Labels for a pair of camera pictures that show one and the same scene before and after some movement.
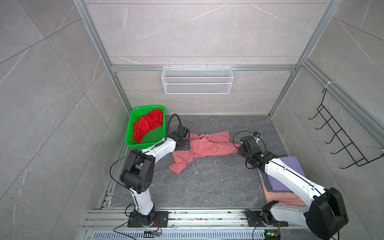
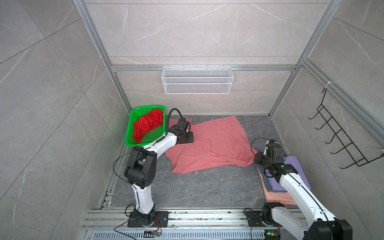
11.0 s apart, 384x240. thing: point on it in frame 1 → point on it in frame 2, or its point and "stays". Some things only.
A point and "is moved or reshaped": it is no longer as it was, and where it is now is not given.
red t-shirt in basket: x=154 y=118 stays
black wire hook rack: x=359 y=160 stays
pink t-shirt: x=202 y=145 is moved or reshaped
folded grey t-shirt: x=268 y=187 stays
